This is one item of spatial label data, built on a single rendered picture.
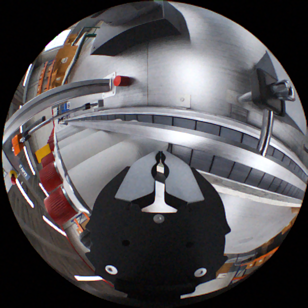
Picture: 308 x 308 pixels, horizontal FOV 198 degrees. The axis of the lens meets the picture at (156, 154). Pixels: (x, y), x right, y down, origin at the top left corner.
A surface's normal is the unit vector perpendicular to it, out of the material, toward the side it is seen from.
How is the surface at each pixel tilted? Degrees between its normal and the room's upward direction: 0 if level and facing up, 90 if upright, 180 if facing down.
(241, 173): 0
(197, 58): 0
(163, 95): 0
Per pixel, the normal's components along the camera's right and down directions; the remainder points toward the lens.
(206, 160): -0.54, 0.42
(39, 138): 0.84, 0.28
